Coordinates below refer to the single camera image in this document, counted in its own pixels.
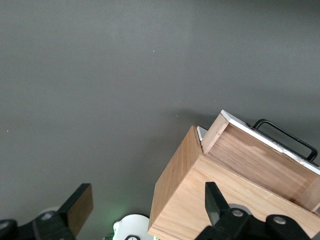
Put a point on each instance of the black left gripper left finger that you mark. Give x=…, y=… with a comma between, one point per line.
x=62, y=222

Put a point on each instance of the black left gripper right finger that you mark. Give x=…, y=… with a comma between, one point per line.
x=225, y=225

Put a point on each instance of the wooden drawer cabinet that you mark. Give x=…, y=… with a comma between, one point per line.
x=180, y=200

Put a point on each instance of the white plain drawer front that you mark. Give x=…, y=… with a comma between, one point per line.
x=201, y=132

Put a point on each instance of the dark grey table cover sheet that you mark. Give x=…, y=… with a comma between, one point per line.
x=100, y=100

